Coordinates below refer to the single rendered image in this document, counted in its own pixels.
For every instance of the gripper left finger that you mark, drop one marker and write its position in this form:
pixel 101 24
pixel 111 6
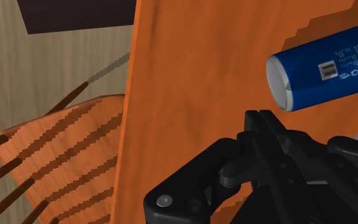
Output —
pixel 194 176

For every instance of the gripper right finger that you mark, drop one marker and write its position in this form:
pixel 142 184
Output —
pixel 293 155

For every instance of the blue drink can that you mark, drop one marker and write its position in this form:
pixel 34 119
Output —
pixel 327 68

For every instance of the orange wooden table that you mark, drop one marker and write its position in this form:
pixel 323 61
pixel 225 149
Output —
pixel 197 62

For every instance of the orange wooden spindle chair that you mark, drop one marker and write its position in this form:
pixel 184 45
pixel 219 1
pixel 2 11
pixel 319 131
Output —
pixel 73 139

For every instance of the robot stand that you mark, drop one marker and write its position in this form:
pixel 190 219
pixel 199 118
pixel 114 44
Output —
pixel 79 14

